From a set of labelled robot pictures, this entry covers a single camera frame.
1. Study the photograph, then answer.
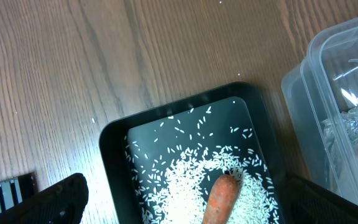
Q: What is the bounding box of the black rectangular tray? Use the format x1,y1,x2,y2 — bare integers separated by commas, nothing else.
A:
99,82,285,223

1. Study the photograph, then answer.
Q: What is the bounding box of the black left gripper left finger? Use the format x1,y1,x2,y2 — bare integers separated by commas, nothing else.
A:
0,173,89,224

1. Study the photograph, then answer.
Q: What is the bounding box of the clear plastic bin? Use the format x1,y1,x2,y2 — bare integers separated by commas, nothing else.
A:
282,17,358,205

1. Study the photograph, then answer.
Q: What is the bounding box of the white rice pile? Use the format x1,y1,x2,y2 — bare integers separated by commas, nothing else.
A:
124,101,281,223

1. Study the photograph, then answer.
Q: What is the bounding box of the orange carrot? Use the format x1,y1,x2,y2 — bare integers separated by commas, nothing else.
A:
202,174,239,224

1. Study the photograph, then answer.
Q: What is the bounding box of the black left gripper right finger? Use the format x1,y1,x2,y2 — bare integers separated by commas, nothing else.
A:
280,175,358,224

